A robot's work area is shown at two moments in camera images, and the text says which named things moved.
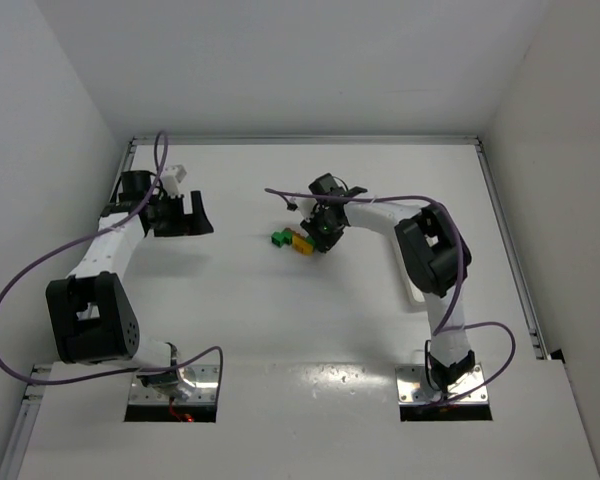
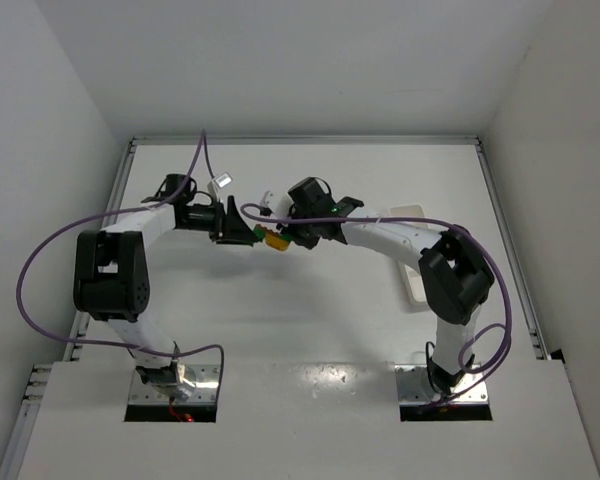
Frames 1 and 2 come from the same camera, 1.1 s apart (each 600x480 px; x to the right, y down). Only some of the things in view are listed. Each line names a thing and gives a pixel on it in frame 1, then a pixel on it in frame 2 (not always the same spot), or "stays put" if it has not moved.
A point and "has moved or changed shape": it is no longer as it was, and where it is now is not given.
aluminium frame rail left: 38,376 stays put
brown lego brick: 294,232 has moved or changed shape
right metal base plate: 410,379 stays put
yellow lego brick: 302,246 -> 276,241
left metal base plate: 202,378 stays put
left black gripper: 173,216 -> 220,220
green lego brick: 280,238 -> 259,231
